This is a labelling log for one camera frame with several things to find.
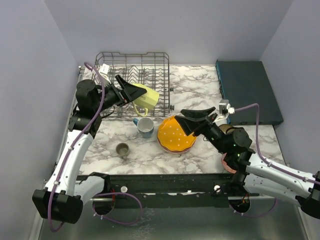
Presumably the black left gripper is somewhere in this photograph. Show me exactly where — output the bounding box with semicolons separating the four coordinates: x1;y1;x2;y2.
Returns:
93;74;146;114

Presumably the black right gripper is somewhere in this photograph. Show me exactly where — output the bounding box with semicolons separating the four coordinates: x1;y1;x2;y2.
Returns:
175;106;229;154

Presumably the pale yellow mug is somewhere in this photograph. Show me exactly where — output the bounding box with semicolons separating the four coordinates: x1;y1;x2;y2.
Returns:
132;83;160;117

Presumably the brown patterned bowl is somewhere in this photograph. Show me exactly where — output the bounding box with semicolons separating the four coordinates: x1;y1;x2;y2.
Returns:
219;124;236;134

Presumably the blue floral mug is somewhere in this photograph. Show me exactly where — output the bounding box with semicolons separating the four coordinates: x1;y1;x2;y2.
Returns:
132;117;154;139

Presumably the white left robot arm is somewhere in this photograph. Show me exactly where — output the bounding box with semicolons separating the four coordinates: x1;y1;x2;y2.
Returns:
32;75;147;224

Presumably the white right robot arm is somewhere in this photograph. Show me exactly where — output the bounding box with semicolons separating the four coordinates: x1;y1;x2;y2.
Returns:
175;103;320;219

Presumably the orange polka dot plate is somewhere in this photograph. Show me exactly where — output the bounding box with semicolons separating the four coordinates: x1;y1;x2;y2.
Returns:
157;115;197;151

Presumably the pink plate under stack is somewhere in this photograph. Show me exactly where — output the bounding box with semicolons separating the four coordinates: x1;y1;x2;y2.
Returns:
158;142;195;154

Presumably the red patterned glass bowl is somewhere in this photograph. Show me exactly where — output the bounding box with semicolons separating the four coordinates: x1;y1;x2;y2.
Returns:
221;153;237;174

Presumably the small grey cup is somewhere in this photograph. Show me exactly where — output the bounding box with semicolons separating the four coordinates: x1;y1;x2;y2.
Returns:
115;142;130;160

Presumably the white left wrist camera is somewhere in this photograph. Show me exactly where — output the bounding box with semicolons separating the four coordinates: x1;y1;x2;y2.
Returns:
99;63;112;87

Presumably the grey wire dish rack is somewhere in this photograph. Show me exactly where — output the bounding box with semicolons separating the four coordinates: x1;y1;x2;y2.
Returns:
94;51;175;118

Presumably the blue network switch box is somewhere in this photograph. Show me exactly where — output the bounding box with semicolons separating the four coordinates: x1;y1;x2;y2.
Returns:
215;60;284;126

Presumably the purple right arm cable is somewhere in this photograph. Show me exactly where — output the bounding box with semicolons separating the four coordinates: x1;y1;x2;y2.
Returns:
233;103;320;218

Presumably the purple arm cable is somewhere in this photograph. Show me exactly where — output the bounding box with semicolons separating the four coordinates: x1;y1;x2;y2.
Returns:
47;61;144;233
233;103;320;218

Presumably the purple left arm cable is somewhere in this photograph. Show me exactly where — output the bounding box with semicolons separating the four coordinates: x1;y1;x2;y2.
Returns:
47;61;144;233

